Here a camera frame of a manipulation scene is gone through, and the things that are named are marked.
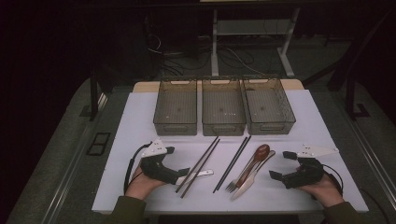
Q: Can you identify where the black metal stand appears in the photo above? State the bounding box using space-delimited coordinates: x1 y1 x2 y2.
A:
303 8 396 120
89 69 108 121

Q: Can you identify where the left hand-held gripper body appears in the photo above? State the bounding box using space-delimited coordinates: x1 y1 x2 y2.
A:
139 138 180 186

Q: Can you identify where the metal table knife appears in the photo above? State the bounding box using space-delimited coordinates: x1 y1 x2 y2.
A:
231 150 276 201

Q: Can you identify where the hand-held gripper cable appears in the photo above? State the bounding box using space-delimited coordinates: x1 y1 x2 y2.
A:
321 163 344 197
123 142 153 195

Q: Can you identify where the brown wooden spoon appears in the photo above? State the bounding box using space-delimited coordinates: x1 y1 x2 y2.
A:
235 144 271 189

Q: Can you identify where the bundle of floor cables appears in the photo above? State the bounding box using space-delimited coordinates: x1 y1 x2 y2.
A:
144 15 269 77

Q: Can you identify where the metal fork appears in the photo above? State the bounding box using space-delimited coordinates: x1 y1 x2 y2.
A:
225 154 260 194

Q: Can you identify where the metal floor rail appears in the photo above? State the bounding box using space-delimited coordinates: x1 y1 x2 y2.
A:
339 105 396 200
40 92 108 224

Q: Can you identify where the white metal stand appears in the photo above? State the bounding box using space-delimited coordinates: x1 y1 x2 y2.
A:
210 7 302 78

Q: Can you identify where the white table cover sheet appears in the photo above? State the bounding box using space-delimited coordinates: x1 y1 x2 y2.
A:
92 89 370 216

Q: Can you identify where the person's right hand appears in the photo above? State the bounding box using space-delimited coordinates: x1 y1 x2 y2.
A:
297 172 345 208

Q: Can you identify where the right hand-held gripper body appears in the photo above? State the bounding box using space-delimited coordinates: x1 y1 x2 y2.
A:
281 143 340 189

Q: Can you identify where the white ceramic spoon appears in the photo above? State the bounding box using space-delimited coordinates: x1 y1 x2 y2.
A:
176 169 215 185

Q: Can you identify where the left hand-held gripper cable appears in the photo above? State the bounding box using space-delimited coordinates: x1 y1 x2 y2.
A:
123 142 153 195

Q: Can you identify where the grey plastic bin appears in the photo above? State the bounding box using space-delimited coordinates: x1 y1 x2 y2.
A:
201 77 247 137

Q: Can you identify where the person's left hand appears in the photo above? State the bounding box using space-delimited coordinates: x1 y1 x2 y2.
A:
124 164 166 201

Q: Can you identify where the right hand-held gripper cable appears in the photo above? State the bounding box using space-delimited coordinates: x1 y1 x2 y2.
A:
321 163 344 197

